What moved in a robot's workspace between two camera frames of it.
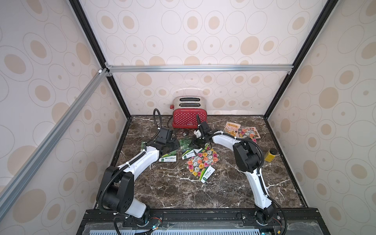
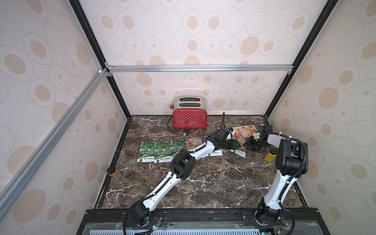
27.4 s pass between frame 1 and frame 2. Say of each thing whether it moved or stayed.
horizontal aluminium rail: stayed
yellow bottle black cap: stayed
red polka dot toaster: stayed
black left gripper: moved
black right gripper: moved
